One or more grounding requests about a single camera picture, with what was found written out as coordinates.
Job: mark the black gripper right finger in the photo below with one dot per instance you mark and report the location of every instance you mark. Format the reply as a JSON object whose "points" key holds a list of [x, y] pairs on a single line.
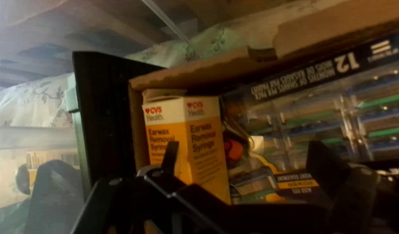
{"points": [[363, 199]]}

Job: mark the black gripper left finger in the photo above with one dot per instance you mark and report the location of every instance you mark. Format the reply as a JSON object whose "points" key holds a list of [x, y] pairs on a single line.
{"points": [[123, 206]]}

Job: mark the CVS earwax syringe box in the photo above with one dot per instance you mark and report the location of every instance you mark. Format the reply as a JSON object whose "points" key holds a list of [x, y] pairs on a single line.
{"points": [[196, 124]]}

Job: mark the brown cardboard box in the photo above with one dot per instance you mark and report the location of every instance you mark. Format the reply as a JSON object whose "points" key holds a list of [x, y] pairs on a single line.
{"points": [[268, 43]]}

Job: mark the razor blade pack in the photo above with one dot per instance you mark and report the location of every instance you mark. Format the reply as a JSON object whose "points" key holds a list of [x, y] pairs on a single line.
{"points": [[348, 101]]}

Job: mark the black flat panel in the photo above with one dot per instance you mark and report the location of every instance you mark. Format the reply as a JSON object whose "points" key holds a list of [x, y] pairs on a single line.
{"points": [[103, 98]]}

